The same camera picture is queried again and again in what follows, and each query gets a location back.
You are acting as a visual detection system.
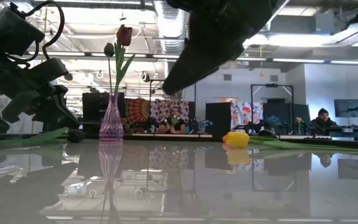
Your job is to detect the dark purple artificial tulip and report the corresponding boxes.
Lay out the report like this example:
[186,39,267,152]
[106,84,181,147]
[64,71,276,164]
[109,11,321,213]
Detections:
[0,126,86,149]
[103,42,116,94]

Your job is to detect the black partition panel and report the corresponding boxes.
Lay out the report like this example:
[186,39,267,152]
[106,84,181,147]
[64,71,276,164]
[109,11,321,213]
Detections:
[205,101,232,138]
[81,92,126,134]

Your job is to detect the dark red artificial tulip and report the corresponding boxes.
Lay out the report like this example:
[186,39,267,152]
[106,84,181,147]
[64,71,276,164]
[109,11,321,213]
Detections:
[112,24,135,96]

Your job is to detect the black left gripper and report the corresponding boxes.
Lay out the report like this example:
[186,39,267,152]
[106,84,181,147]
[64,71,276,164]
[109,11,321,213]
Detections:
[0,57,82,131]

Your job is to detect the red white patterned cloth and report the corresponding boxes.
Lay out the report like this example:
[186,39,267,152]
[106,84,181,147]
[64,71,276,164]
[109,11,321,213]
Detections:
[150,99,190,124]

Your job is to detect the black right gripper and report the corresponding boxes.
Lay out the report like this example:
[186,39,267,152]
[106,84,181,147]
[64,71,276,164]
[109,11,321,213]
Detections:
[162,0,279,96]

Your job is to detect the pink flowers in vase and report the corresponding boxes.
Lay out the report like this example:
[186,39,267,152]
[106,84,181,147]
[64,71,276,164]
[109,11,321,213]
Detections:
[294,116,304,135]

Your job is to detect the dark computer monitor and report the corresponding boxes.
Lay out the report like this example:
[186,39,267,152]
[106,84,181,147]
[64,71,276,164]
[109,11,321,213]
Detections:
[334,98,358,118]

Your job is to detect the orange mandala tapestry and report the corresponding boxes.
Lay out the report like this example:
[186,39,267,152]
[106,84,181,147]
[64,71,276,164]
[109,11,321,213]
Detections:
[124,98,151,125]

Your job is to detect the black metal rig frame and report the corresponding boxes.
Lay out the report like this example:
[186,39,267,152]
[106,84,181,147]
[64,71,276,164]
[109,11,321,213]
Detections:
[149,79,198,134]
[250,83,295,131]

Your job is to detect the white colourful print cloth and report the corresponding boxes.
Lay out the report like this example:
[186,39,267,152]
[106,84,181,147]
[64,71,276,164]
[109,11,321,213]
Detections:
[230,100,264,131]

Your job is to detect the silver ribbed air duct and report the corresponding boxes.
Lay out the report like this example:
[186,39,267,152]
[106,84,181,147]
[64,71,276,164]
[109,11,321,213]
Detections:
[154,0,189,55]

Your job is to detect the pink ribbed glass vase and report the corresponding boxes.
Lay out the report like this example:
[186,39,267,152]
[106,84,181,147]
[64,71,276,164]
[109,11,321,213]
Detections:
[98,92,125,142]

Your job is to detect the black metal table frame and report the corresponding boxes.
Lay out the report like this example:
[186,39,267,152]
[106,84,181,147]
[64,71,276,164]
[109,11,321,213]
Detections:
[0,132,358,149]

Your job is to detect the yellow artificial tulip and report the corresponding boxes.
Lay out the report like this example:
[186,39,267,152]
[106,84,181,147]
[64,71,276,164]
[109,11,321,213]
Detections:
[225,131,358,156]

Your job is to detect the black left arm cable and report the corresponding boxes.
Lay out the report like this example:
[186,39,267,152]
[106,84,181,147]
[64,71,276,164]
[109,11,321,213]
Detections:
[20,0,65,60]

